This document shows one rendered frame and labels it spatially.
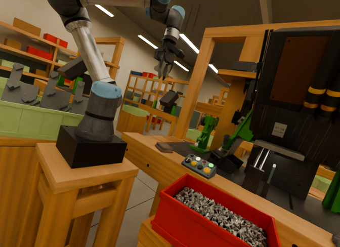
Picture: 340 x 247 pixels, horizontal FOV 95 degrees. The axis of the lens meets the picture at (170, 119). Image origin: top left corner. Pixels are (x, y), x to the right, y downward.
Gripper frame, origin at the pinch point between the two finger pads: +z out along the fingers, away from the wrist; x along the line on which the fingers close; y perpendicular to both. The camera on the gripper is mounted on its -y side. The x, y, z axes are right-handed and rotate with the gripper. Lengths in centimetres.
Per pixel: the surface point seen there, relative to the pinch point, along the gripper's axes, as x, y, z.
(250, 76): -53, -28, -21
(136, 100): -414, 497, 39
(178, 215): 24, -42, 41
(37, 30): -63, 620, -90
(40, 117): 36, 42, 38
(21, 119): 42, 44, 41
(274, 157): -45, -57, 24
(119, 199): 17, -11, 58
